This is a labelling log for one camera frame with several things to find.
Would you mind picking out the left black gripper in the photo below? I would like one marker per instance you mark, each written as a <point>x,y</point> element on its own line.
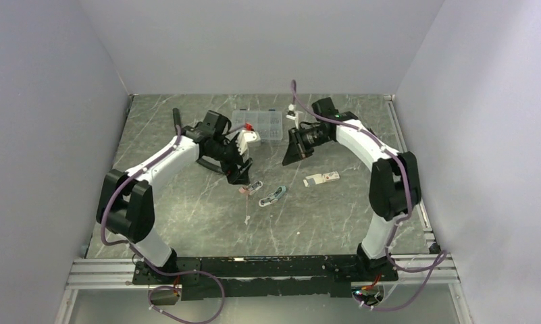
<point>243,176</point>

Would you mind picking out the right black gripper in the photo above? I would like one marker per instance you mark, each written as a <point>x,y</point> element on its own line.
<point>297,149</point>

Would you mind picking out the pink mini stapler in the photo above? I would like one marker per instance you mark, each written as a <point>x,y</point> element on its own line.
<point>251,188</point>

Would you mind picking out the blue mini stapler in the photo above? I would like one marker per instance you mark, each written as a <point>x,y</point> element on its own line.
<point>273,197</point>

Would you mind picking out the white staple box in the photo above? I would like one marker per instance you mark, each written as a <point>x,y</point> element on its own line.
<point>320,178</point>

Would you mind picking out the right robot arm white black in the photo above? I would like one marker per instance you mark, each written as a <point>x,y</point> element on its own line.
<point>394,186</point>

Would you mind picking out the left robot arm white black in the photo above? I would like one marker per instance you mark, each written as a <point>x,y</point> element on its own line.
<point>126,210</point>

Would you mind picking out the clear plastic organizer box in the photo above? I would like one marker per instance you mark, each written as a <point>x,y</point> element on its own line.
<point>268,123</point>

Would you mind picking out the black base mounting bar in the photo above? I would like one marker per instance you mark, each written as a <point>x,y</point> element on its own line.
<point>335,275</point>

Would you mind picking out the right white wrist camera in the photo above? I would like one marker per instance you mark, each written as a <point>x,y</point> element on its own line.
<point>294,115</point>

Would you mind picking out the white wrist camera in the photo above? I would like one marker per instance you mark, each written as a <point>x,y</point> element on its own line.
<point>294,115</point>
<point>247,138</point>

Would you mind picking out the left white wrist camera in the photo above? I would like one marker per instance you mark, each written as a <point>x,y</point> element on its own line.
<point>247,138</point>

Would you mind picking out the aluminium frame rail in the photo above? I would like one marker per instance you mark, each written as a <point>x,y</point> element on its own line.
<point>117,274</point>

